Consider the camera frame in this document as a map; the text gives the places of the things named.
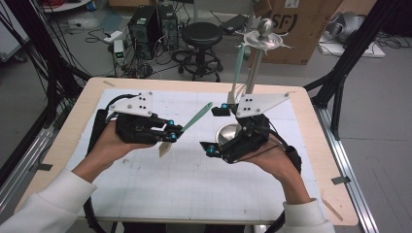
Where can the aluminium rail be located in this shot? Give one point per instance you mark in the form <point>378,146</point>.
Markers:
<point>343,161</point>
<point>22,165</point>

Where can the white flat board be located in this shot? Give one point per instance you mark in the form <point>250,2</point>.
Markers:
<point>366,50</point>

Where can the grey crumpled bag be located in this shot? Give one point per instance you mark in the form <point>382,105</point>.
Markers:
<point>345,24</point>

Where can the narrow black computer tower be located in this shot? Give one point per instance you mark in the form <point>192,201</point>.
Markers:
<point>168,26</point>

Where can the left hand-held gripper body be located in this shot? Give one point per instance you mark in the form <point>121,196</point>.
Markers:
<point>136,129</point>

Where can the grey tape piece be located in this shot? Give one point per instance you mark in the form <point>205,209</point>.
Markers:
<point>44,167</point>
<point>341,180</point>

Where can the white panel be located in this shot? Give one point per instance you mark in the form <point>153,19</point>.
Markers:
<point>11,35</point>

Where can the white round table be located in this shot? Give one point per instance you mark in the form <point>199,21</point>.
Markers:
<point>64,6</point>

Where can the white power strip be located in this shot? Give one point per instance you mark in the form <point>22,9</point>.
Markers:
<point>112,36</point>

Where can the large black computer tower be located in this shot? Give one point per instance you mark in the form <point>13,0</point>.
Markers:
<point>144,32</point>

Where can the white grid mat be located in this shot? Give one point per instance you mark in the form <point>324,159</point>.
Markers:
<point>194,187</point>

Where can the person's left hand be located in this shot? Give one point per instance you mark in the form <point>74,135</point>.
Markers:
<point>110,145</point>

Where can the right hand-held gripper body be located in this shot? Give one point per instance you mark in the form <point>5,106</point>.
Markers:
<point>252,136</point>

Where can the steel utensil stand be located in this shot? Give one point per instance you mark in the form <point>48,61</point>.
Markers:
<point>256,71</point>

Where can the small white device green display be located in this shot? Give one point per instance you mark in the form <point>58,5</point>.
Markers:
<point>119,51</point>

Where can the black flat device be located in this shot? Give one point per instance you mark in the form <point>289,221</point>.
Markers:
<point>233,23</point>

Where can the large cardboard box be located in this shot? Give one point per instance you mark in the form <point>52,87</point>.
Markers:
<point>307,39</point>

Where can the black round stool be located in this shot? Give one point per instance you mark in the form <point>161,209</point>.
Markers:
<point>201,34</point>

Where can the person's right hand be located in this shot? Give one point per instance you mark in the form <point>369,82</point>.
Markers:
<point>275,158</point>

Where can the tan tape strip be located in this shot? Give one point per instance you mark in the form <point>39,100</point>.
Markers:
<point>333,210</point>

